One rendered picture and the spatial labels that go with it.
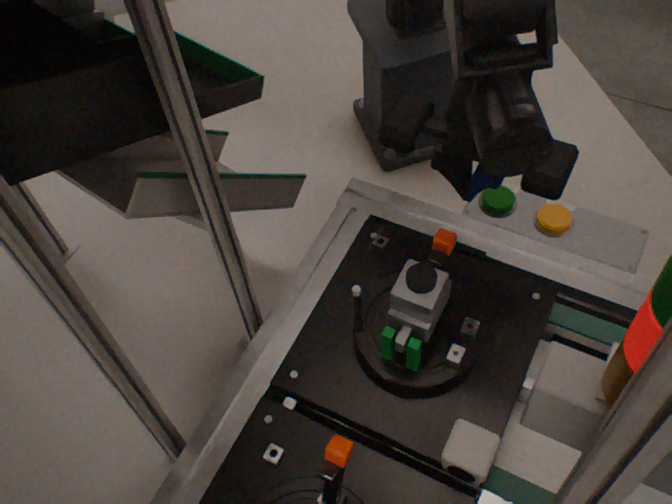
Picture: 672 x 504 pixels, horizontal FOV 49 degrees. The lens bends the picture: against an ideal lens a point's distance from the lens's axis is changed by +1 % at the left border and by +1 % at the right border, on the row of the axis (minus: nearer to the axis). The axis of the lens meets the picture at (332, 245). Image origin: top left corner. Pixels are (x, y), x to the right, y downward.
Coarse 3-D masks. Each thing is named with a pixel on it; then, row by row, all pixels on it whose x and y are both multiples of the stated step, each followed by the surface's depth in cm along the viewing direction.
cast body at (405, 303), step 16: (416, 272) 69; (432, 272) 69; (400, 288) 70; (416, 288) 69; (432, 288) 69; (448, 288) 73; (400, 304) 70; (416, 304) 69; (432, 304) 68; (400, 320) 71; (416, 320) 71; (432, 320) 71; (400, 336) 71; (416, 336) 72; (400, 352) 72
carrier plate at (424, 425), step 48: (336, 288) 83; (480, 288) 82; (528, 288) 82; (336, 336) 80; (528, 336) 78; (288, 384) 77; (336, 384) 77; (480, 384) 76; (384, 432) 74; (432, 432) 73
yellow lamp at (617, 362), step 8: (616, 352) 42; (616, 360) 42; (624, 360) 40; (608, 368) 43; (616, 368) 42; (624, 368) 40; (608, 376) 43; (616, 376) 42; (624, 376) 41; (608, 384) 43; (616, 384) 42; (624, 384) 41; (608, 392) 43; (616, 392) 42; (608, 400) 44
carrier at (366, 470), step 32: (256, 416) 75; (288, 416) 75; (256, 448) 73; (288, 448) 73; (320, 448) 73; (224, 480) 72; (256, 480) 72; (288, 480) 70; (320, 480) 69; (352, 480) 71; (384, 480) 71; (416, 480) 71
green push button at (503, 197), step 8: (488, 192) 90; (496, 192) 90; (504, 192) 89; (512, 192) 90; (488, 200) 89; (496, 200) 89; (504, 200) 89; (512, 200) 89; (488, 208) 89; (496, 208) 88; (504, 208) 88; (512, 208) 89
